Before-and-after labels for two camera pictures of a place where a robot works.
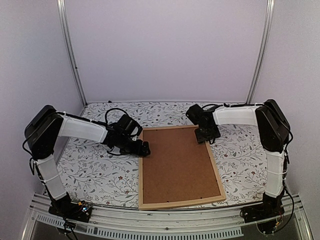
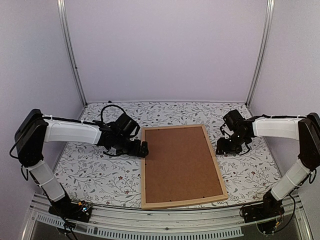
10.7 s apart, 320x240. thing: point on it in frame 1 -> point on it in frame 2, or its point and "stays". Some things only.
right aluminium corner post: x=264 y=47 stays
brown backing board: x=178 y=167 stays
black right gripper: x=200 y=139 -> x=222 y=148
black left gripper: x=137 y=151 stays
